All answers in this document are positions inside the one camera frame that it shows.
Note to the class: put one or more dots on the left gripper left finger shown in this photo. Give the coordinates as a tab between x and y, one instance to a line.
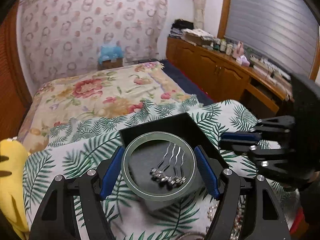
55	217

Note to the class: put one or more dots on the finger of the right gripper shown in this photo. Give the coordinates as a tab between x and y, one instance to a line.
241	136
243	149

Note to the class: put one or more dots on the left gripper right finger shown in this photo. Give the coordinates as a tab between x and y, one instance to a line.
263	217

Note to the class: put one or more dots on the silver hair pins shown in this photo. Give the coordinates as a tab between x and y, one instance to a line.
170	170

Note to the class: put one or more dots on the green jade bangle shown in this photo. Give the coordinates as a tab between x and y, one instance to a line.
144	153

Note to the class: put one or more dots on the black jewelry box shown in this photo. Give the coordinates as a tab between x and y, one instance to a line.
183	126

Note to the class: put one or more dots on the navy blue blanket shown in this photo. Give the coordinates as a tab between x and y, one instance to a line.
185	83

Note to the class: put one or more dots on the wooden sideboard cabinet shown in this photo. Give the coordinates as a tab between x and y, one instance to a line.
221	78

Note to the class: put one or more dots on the palm leaf print cloth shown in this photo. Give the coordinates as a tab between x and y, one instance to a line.
92	141

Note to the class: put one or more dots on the pink tissue pack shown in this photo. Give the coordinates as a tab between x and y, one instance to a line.
243	61

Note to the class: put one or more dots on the white power strip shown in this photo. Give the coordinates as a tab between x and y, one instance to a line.
267	71

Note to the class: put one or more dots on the yellow plush toy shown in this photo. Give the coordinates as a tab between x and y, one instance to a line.
13	158

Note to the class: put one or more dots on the pink figurine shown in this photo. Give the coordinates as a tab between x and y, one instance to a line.
238	50

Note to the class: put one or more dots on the cardboard box with papers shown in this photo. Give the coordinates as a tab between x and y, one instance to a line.
197	37

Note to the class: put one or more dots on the floral bed blanket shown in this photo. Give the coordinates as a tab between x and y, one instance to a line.
102	94

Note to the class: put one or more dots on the brown slatted wardrobe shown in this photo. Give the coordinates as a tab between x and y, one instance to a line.
15	96

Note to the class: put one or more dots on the pile of folded clothes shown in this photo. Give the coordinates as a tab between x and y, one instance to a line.
177	27

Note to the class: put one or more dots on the grey window blind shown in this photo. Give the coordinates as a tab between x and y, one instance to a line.
284	31

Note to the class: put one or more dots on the blue bag on box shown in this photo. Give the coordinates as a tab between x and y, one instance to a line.
110	53

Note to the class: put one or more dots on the cream side curtain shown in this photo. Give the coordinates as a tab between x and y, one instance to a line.
199	7

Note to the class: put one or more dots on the circle pattern curtain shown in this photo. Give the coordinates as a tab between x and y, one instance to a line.
62	38

